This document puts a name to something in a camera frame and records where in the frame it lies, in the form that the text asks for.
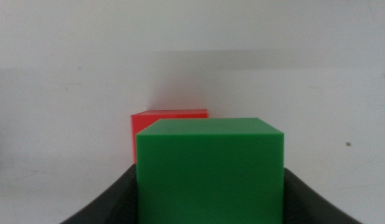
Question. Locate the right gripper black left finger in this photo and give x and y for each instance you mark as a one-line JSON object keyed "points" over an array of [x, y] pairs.
{"points": [[114, 202]]}

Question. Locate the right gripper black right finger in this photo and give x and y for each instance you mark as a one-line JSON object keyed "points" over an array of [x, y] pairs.
{"points": [[307, 202]]}

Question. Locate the red cube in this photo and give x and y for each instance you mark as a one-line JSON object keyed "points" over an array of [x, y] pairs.
{"points": [[141, 130]]}

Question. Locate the green cube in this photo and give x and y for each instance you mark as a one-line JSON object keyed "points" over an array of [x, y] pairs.
{"points": [[211, 174]]}

